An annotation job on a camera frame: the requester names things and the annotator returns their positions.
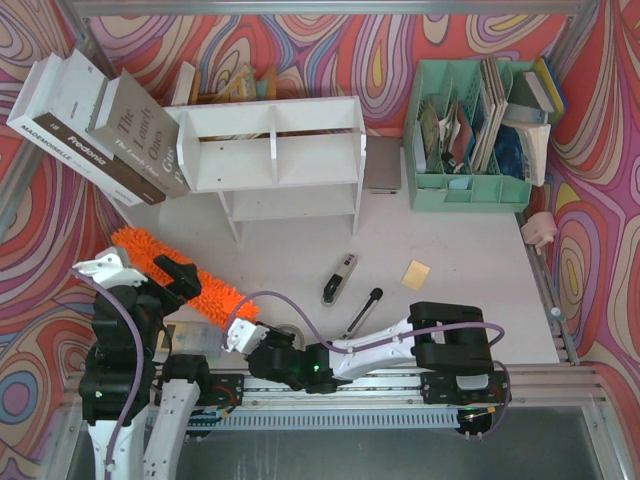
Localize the orange microfiber duster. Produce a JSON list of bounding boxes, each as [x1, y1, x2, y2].
[[111, 226, 244, 328]]

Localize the wooden ring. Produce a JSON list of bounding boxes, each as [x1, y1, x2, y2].
[[274, 323, 306, 351]]

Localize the black silver pen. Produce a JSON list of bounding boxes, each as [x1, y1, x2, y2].
[[340, 287, 383, 340]]

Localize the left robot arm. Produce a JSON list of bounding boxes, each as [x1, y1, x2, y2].
[[72, 247, 213, 479]]

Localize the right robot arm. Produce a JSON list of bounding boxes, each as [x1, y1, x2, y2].
[[238, 302, 505, 394]]

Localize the white wooden bookshelf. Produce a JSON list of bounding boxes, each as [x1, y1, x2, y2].
[[166, 96, 367, 241]]

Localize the black white stapler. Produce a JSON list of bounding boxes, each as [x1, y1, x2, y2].
[[321, 254, 358, 307]]

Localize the yellow sticky note pad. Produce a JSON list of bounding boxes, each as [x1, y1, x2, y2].
[[401, 260, 431, 291]]

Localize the The Lonely Ones book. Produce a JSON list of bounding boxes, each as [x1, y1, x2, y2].
[[89, 71, 190, 199]]

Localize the books behind shelf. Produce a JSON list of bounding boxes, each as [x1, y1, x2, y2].
[[159, 62, 277, 107]]

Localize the brown Fredonia book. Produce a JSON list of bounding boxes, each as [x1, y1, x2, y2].
[[34, 76, 166, 206]]

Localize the white Mademoiselle book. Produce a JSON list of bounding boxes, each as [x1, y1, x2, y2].
[[7, 50, 153, 206]]

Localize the grey notebook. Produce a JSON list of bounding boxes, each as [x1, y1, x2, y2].
[[363, 136, 401, 192]]

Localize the mint green desk organizer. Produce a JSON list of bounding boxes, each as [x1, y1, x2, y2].
[[403, 60, 532, 213]]

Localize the pink tape dispenser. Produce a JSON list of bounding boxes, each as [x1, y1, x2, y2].
[[521, 211, 557, 255]]

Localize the white paperback book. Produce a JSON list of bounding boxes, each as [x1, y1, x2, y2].
[[502, 120, 551, 187]]

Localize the blue yellow book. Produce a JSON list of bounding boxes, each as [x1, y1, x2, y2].
[[523, 56, 567, 126]]

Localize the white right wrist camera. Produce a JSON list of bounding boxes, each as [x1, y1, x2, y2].
[[222, 318, 268, 355]]

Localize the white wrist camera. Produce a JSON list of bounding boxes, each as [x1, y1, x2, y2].
[[222, 318, 268, 355], [72, 246, 147, 289]]

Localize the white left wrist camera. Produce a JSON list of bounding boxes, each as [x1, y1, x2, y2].
[[72, 246, 147, 289]]

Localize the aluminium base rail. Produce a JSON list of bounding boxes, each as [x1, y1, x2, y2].
[[64, 369, 606, 411]]

